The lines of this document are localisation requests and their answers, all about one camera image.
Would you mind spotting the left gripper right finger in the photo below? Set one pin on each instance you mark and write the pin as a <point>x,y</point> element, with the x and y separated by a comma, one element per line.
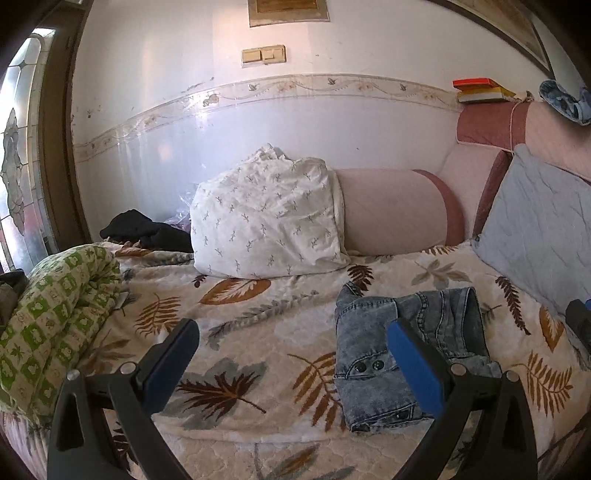
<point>504,444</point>

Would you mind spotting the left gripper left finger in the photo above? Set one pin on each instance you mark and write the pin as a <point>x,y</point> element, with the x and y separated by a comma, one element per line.
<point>81,445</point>

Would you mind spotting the grey denim pants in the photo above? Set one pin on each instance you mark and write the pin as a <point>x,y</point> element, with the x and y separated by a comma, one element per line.
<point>374,392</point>

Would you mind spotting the black clothing pile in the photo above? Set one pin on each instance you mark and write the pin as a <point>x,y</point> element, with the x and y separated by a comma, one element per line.
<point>134,227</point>

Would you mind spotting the light blue quilted pillow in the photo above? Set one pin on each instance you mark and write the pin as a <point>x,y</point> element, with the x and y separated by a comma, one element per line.
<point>537,233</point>

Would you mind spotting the green patterned rolled quilt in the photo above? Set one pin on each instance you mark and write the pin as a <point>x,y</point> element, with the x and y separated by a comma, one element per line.
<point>69,297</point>

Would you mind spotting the leaf pattern fleece blanket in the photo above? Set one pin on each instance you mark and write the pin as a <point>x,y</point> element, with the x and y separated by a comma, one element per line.
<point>258,400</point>

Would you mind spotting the pink padded headboard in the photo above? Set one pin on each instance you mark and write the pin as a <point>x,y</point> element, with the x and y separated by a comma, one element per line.
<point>486,136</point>

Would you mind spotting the blue patterned cloth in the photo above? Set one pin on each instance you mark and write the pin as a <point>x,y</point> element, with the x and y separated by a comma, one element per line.
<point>577,110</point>

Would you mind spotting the pink cylindrical bolster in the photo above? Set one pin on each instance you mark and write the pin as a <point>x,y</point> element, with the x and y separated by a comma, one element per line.
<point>392,212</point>

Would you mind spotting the red and yellow books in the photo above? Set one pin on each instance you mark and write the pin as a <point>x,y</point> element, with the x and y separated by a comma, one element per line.
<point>481,89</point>

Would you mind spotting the white patterned pillow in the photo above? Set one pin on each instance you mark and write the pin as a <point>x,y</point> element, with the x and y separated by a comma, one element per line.
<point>269,217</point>

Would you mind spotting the stained glass window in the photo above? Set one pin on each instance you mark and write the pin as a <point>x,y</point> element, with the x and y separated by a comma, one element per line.
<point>26,233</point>

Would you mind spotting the beige wall switch panel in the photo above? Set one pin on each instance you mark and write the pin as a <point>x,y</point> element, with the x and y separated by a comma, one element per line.
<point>265,55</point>

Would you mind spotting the framed wall picture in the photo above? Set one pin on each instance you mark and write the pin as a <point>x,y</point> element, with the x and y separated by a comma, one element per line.
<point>272,12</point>

